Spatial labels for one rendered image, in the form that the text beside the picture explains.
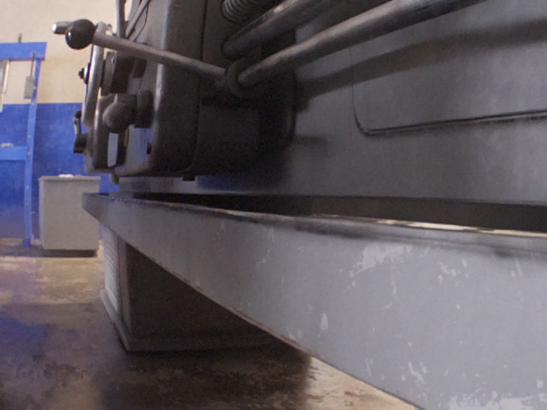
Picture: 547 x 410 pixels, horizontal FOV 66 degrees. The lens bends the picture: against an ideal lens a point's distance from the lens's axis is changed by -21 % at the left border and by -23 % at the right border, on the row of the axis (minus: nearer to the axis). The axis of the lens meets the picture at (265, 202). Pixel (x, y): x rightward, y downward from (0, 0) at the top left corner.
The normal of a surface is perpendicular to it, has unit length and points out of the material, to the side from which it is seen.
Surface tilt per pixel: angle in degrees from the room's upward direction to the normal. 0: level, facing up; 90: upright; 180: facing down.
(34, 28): 90
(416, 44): 90
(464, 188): 90
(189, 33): 90
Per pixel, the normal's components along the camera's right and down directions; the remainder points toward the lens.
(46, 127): 0.41, 0.03
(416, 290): -0.91, 0.00
